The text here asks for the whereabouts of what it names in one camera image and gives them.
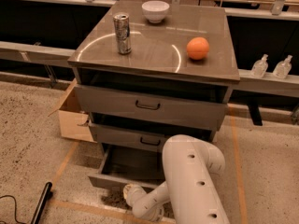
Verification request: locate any black floor cable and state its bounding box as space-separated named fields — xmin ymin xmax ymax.
xmin=0 ymin=195 xmax=26 ymax=224

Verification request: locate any clear pump bottle left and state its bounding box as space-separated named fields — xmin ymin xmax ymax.
xmin=250 ymin=54 xmax=268 ymax=78

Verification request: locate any cardboard box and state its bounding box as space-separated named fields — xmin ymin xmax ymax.
xmin=50 ymin=79 xmax=93 ymax=142

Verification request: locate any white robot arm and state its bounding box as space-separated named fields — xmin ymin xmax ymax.
xmin=123 ymin=134 xmax=230 ymax=224

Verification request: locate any orange fruit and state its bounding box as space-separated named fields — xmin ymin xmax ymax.
xmin=187 ymin=37 xmax=209 ymax=60

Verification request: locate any silver drink can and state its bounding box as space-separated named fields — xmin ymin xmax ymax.
xmin=113 ymin=13 xmax=131 ymax=55

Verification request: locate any clear pump bottle right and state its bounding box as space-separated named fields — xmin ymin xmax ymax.
xmin=273 ymin=55 xmax=292 ymax=79

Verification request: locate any white bowl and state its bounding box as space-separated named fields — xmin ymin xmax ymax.
xmin=142 ymin=1 xmax=170 ymax=23

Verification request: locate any grey bottom drawer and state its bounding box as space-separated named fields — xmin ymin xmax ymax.
xmin=89 ymin=145 xmax=164 ymax=190

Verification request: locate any grey drawer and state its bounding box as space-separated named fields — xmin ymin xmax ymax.
xmin=89 ymin=114 xmax=215 ymax=152
xmin=74 ymin=85 xmax=227 ymax=131
xmin=89 ymin=145 xmax=164 ymax=190

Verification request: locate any grey top drawer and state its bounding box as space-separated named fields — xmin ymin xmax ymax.
xmin=74 ymin=85 xmax=227 ymax=131

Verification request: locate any clear pump bottle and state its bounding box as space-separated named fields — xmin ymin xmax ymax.
xmin=250 ymin=54 xmax=268 ymax=78
xmin=273 ymin=55 xmax=292 ymax=79

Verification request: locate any grey metal rail shelf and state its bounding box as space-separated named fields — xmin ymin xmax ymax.
xmin=0 ymin=41 xmax=299 ymax=98

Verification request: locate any grey middle drawer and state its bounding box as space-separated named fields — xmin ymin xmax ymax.
xmin=89 ymin=114 xmax=215 ymax=152

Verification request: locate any black tube on floor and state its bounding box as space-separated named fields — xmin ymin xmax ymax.
xmin=30 ymin=182 xmax=52 ymax=224

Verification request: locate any grey drawer cabinet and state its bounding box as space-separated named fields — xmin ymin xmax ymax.
xmin=67 ymin=0 xmax=241 ymax=172

